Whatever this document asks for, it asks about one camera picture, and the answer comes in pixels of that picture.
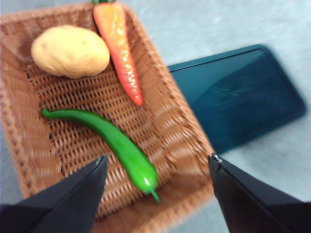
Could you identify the brown wicker basket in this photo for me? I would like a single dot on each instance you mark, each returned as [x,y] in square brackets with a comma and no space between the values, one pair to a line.
[80,94]

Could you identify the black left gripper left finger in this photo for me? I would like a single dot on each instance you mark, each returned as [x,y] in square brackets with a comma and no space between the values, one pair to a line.
[68,201]

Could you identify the black glossy flat tray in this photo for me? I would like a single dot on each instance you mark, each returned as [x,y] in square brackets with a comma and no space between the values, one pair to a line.
[238,97]

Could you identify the yellow-brown potato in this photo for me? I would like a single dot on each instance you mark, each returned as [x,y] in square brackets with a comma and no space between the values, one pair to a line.
[70,52]

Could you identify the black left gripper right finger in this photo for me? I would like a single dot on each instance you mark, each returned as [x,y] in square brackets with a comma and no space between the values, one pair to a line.
[252,204]

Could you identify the green chili pepper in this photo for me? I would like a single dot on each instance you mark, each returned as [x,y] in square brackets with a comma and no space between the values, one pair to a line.
[121,143]

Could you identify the orange carrot with green leaves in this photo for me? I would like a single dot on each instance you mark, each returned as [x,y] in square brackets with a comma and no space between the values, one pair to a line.
[119,46]

